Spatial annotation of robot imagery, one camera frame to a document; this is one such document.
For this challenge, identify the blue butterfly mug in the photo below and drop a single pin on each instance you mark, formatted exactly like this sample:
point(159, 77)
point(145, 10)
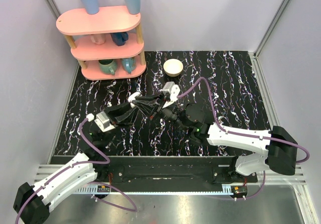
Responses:
point(128, 64)

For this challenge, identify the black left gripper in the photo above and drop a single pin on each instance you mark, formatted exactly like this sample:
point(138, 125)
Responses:
point(111, 116)

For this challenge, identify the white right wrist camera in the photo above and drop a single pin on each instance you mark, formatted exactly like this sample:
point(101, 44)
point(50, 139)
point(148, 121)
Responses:
point(171, 92)

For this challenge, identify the dark blue mug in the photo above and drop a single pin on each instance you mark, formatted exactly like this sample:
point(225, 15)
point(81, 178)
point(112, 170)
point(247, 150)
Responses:
point(119, 38)

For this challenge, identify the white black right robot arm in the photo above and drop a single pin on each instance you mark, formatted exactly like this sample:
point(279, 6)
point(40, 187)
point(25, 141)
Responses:
point(274, 150)

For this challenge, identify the pink three-tier shelf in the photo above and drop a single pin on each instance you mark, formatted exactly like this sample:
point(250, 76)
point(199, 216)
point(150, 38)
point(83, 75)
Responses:
point(77, 25)

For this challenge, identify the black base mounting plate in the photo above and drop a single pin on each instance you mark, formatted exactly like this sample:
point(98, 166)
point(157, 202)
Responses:
point(214, 169)

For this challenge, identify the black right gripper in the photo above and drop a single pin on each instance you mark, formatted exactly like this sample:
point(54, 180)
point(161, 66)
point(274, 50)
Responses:
point(150, 109)

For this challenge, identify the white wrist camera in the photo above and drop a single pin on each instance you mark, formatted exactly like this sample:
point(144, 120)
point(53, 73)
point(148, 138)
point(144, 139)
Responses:
point(171, 92)
point(102, 121)

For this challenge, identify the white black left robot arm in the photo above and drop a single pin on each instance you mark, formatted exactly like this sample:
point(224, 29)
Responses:
point(33, 203)

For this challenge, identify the cream white bowl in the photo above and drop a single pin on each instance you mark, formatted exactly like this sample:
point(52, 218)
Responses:
point(173, 67)

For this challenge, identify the pink mug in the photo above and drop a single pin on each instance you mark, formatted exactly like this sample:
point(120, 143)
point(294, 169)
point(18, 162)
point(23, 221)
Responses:
point(98, 39)

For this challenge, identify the green ceramic mug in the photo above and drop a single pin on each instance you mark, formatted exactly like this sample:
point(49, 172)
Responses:
point(108, 66)

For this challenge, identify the white square charging case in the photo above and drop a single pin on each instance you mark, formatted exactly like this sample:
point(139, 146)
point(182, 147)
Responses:
point(133, 97)

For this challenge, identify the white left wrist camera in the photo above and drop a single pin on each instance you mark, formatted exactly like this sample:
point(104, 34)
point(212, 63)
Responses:
point(102, 121)

